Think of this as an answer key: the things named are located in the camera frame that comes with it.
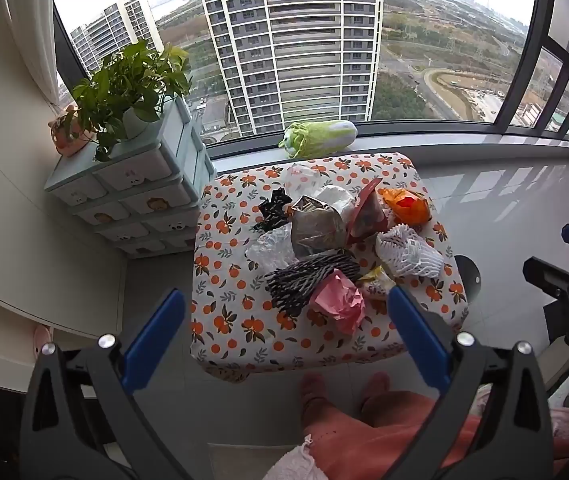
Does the person's right pink slipper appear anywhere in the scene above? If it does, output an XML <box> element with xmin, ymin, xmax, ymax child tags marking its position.
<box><xmin>359</xmin><ymin>371</ymin><xmax>391</xmax><ymax>411</ymax></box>

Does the black window frame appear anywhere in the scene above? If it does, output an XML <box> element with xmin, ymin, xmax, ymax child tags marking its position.
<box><xmin>52</xmin><ymin>0</ymin><xmax>569</xmax><ymax>150</ymax></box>

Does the green cabbage plush toy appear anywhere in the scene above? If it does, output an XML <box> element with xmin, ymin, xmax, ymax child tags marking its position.
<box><xmin>278</xmin><ymin>120</ymin><xmax>358</xmax><ymax>158</ymax></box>

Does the white dotted plastic bag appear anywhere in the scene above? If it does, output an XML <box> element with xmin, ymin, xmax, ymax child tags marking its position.
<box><xmin>284</xmin><ymin>162</ymin><xmax>326</xmax><ymax>197</ymax></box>

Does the pink crumpled paper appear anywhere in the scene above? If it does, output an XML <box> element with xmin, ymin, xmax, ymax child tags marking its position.
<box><xmin>309</xmin><ymin>269</ymin><xmax>368</xmax><ymax>336</ymax></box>

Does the pink pig-shaped pot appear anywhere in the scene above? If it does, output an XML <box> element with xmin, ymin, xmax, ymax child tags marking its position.
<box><xmin>49</xmin><ymin>105</ymin><xmax>98</xmax><ymax>158</ymax></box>

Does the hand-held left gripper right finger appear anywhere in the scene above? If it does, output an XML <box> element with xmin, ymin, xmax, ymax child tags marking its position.
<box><xmin>386</xmin><ymin>285</ymin><xmax>555</xmax><ymax>480</ymax></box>

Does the clear plastic bag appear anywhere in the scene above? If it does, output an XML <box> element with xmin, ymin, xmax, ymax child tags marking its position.
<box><xmin>244</xmin><ymin>225</ymin><xmax>300</xmax><ymax>274</ymax></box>

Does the yellow snack wrapper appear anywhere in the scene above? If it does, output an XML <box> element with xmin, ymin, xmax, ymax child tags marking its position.
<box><xmin>357</xmin><ymin>266</ymin><xmax>396</xmax><ymax>301</ymax></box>

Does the person's left leg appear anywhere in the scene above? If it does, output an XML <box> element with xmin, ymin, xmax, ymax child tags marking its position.
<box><xmin>305</xmin><ymin>417</ymin><xmax>415</xmax><ymax>480</ymax></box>

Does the white foam net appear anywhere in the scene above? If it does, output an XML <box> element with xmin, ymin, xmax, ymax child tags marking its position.
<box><xmin>375</xmin><ymin>224</ymin><xmax>445</xmax><ymax>279</ymax></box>

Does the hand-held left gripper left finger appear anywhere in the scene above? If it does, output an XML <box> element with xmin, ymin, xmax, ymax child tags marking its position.
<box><xmin>19</xmin><ymin>287</ymin><xmax>190</xmax><ymax>480</ymax></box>

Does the white curtain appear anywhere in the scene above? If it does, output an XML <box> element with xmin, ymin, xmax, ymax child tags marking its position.
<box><xmin>4</xmin><ymin>0</ymin><xmax>65</xmax><ymax>111</ymax></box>

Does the table with orange-print tablecloth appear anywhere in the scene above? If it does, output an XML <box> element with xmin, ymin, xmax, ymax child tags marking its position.
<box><xmin>189</xmin><ymin>152</ymin><xmax>468</xmax><ymax>383</ymax></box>

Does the white high-rise building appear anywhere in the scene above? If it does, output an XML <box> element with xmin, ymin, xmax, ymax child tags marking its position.
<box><xmin>69</xmin><ymin>0</ymin><xmax>165</xmax><ymax>81</ymax></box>

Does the red snack bag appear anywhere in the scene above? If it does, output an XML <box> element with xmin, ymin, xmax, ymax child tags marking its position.
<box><xmin>347</xmin><ymin>177</ymin><xmax>390</xmax><ymax>246</ymax></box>

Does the light blue drawer cabinet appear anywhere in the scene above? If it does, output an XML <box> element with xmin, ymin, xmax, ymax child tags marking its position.
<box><xmin>44</xmin><ymin>95</ymin><xmax>218</xmax><ymax>261</ymax></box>

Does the grey high-rise building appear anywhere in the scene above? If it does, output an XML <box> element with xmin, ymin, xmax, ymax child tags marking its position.
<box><xmin>199</xmin><ymin>0</ymin><xmax>385</xmax><ymax>137</ymax></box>

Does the black patterned wrapper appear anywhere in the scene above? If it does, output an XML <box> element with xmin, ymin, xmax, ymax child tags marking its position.
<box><xmin>252</xmin><ymin>187</ymin><xmax>295</xmax><ymax>233</ymax></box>

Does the silver foil bag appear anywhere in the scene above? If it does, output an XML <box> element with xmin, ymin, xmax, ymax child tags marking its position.
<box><xmin>289</xmin><ymin>194</ymin><xmax>356</xmax><ymax>261</ymax></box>

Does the green potted plant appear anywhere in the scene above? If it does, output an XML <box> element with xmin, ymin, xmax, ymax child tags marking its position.
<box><xmin>72</xmin><ymin>40</ymin><xmax>192</xmax><ymax>162</ymax></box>

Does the orange snack bag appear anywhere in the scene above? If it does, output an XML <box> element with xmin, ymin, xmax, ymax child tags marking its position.
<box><xmin>379</xmin><ymin>187</ymin><xmax>433</xmax><ymax>229</ymax></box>

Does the white cabinet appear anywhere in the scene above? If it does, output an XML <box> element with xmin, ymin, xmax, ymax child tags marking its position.
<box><xmin>0</xmin><ymin>0</ymin><xmax>130</xmax><ymax>376</ymax></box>

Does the grey round bin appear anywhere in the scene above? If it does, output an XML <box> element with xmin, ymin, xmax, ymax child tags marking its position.
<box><xmin>453</xmin><ymin>255</ymin><xmax>483</xmax><ymax>307</ymax></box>

